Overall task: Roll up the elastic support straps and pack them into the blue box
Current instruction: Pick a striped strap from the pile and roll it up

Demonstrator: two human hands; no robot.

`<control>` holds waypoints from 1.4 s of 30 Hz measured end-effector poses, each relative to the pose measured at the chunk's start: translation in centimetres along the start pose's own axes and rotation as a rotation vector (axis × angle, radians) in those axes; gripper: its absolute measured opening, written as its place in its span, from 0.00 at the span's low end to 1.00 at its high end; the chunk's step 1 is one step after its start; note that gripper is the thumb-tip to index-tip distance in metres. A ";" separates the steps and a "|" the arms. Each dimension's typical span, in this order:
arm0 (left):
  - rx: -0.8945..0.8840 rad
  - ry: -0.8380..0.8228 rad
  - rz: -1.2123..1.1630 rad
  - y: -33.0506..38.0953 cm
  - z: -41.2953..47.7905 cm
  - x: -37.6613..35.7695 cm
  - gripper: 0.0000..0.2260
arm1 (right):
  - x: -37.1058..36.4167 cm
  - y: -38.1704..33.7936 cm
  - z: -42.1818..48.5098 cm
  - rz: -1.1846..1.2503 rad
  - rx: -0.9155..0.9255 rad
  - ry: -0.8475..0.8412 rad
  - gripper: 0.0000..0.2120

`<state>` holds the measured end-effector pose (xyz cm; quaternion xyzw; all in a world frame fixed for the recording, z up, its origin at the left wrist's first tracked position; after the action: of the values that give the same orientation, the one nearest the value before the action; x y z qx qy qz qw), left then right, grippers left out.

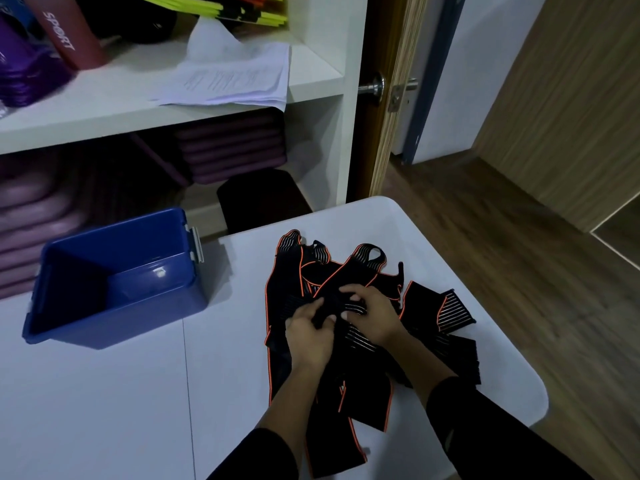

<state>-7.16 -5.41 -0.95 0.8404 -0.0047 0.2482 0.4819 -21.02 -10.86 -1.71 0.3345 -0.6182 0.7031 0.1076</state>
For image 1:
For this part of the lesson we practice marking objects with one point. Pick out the person's right hand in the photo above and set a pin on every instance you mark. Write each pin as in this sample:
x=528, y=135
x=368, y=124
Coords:
x=380, y=322

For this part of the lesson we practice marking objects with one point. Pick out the person's left hand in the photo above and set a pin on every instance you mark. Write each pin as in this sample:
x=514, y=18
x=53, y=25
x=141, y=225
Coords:
x=310, y=344

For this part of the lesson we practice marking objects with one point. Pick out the blue plastic bin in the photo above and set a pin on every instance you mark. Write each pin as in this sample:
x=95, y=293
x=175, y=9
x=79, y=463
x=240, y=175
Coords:
x=125, y=319

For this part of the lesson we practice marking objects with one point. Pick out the person's left forearm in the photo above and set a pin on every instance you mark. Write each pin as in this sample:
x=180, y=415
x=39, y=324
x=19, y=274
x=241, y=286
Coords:
x=290, y=409

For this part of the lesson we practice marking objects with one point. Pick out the person's right forearm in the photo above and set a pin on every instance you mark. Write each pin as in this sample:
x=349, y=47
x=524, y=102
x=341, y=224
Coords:
x=420, y=364

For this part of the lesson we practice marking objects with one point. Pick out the black chair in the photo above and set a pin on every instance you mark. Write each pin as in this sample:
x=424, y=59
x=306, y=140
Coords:
x=260, y=199

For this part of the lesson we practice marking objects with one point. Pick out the wooden door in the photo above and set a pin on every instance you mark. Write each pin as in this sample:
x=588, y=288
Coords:
x=372, y=144

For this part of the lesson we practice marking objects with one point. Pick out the stack of pink mats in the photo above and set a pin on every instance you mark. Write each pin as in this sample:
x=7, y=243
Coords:
x=235, y=149
x=30, y=214

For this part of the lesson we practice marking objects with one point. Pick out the metal door knob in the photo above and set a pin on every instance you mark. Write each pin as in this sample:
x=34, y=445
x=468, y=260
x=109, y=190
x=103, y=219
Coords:
x=372, y=88

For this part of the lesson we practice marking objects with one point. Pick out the white paper sheets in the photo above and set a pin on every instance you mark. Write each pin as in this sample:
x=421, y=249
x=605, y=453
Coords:
x=235, y=79

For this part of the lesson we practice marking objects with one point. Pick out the white shelf unit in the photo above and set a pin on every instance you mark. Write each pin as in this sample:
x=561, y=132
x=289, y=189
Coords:
x=100, y=104

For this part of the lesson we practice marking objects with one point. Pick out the yellow orange agility ladder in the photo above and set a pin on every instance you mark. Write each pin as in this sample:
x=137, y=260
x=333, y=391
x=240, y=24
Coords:
x=200, y=4

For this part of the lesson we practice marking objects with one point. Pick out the black round bag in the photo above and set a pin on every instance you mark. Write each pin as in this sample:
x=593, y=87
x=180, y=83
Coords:
x=135, y=22

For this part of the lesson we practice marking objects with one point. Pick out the pink sport bottle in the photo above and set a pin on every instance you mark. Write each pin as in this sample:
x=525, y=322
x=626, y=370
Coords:
x=70, y=39

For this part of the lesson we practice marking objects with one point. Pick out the purple bottle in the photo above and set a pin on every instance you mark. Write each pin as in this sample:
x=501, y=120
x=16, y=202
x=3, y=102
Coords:
x=30, y=74

